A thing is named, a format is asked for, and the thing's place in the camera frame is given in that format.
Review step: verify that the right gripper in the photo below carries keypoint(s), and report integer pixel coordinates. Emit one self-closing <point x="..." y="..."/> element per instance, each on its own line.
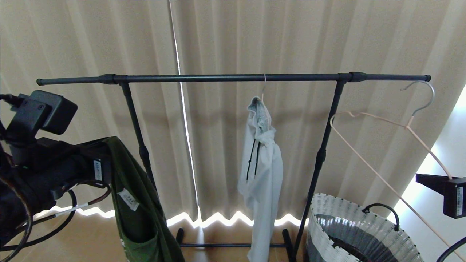
<point x="457" y="198"/>

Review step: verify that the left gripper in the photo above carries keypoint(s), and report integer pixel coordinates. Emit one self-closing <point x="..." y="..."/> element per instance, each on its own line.
<point x="62" y="163"/>

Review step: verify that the pink clothes hanger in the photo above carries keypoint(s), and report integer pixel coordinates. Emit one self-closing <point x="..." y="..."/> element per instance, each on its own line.
<point x="426" y="149"/>
<point x="263" y="85"/>

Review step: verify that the green garment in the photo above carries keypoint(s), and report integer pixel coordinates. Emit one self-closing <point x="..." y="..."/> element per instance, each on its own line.
<point x="138" y="225"/>

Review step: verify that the pale grey shorts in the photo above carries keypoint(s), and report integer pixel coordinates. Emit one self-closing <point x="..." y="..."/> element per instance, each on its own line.
<point x="264" y="174"/>

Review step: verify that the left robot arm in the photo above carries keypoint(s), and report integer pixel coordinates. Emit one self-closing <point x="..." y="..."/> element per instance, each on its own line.
<point x="14" y="203"/>

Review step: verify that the white laundry basket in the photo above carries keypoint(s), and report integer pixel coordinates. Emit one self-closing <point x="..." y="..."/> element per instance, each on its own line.
<point x="364" y="225"/>

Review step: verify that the black clothes rack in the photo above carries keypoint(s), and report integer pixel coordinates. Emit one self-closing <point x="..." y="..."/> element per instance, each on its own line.
<point x="200" y="78"/>

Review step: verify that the beige curtain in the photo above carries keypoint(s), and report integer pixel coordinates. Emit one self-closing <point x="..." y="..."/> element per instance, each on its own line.
<point x="255" y="36"/>

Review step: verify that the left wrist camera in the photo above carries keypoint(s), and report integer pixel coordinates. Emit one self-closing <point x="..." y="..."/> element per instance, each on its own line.
<point x="43" y="112"/>

